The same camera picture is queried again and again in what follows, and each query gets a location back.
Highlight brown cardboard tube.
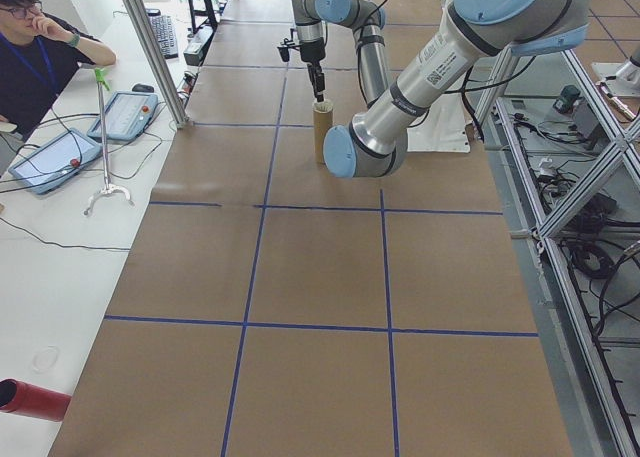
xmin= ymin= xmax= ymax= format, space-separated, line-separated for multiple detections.
xmin=312 ymin=100 xmax=335 ymax=165

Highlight black electronics box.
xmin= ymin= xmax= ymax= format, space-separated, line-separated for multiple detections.
xmin=182 ymin=26 xmax=215 ymax=68

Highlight black metal stand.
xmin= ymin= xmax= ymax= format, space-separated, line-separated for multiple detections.
xmin=184 ymin=0 xmax=221 ymax=31

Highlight black keyboard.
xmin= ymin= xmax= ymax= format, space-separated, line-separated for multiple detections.
xmin=148 ymin=12 xmax=180 ymax=61

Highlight blue grey teach pendant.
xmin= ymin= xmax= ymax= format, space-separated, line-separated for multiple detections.
xmin=87 ymin=90 xmax=160 ymax=145
xmin=7 ymin=128 xmax=104 ymax=196

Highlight metal grabber pole green clip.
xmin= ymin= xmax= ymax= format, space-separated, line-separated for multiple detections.
xmin=82 ymin=66 xmax=136 ymax=217

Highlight teal green device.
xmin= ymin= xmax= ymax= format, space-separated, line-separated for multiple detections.
xmin=552 ymin=85 xmax=584 ymax=113

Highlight grey metal box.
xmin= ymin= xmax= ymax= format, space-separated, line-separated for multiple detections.
xmin=574 ymin=99 xmax=609 ymax=146

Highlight person in black shirt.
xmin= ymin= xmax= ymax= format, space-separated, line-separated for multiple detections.
xmin=0 ymin=0 xmax=117 ymax=141

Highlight clear plastic lid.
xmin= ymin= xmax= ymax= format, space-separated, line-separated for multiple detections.
xmin=32 ymin=345 xmax=61 ymax=373

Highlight red cylinder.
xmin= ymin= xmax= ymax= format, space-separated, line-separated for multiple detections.
xmin=0 ymin=378 xmax=72 ymax=423

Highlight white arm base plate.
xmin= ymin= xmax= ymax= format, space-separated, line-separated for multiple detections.
xmin=592 ymin=61 xmax=640 ymax=98
xmin=405 ymin=89 xmax=472 ymax=154

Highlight aluminium profile post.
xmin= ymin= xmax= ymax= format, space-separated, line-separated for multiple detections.
xmin=113 ymin=0 xmax=190 ymax=129

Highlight black desk cable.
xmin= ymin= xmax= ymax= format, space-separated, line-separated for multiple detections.
xmin=0 ymin=216 xmax=132 ymax=253

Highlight V-shaped metal bar frame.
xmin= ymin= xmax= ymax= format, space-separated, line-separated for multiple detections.
xmin=472 ymin=41 xmax=640 ymax=457

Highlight coiled black cable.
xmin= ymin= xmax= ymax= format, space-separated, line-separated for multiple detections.
xmin=562 ymin=236 xmax=619 ymax=281

